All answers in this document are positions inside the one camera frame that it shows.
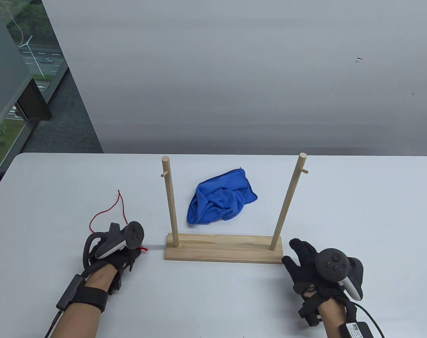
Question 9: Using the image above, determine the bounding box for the person's left hand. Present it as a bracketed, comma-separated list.
[88, 245, 143, 295]

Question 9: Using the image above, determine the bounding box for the person's right hand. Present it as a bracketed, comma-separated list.
[281, 238, 358, 314]

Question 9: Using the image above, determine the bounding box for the red elastic cord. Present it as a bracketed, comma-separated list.
[89, 189, 150, 252]

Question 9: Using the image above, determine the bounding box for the wooden rack with posts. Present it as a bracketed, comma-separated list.
[161, 152, 309, 264]

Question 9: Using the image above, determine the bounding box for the blue towel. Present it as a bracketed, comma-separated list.
[187, 168, 258, 226]

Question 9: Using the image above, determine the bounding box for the person's right forearm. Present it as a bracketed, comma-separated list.
[317, 299, 351, 338]

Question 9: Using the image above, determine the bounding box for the black box on forearm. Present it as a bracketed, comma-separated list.
[56, 275, 85, 311]

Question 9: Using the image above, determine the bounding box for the person's left forearm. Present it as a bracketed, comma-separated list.
[50, 264, 119, 338]

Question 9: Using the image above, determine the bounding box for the black right hand controller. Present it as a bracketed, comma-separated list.
[315, 248, 364, 301]

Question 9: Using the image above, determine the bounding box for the black hand controller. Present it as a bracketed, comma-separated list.
[315, 248, 364, 301]
[83, 221, 145, 271]

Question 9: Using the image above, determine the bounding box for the black left hand controller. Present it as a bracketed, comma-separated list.
[83, 221, 145, 271]

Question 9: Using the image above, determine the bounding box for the black labelled battery pack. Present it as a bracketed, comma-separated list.
[338, 321, 376, 338]

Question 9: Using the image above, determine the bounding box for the window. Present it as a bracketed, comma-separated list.
[0, 0, 69, 176]

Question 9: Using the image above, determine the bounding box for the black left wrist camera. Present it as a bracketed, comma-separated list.
[107, 269, 123, 295]

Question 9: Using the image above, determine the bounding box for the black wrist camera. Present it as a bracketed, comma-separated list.
[298, 303, 323, 328]
[107, 269, 123, 295]

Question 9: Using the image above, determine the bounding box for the black left forearm strap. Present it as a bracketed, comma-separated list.
[71, 286, 108, 313]

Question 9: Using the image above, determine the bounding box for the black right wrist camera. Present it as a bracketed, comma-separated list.
[298, 303, 323, 328]

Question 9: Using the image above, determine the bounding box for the black cable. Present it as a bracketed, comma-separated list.
[354, 302, 384, 338]

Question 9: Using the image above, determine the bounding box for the thin dark cable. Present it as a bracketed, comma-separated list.
[44, 310, 64, 338]

